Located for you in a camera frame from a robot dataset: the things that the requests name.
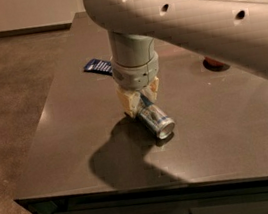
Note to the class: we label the silver blue redbull can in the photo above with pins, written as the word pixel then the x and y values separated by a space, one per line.
pixel 158 122

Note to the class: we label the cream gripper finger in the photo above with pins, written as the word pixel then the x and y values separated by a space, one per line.
pixel 130 100
pixel 151 90

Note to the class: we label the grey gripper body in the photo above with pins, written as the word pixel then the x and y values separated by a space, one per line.
pixel 136 77

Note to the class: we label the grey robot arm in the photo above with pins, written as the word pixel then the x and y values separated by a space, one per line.
pixel 231 31

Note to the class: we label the blue snack bar wrapper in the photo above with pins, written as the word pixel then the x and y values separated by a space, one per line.
pixel 98 66

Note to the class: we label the red apple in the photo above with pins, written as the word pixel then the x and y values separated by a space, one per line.
pixel 213 62

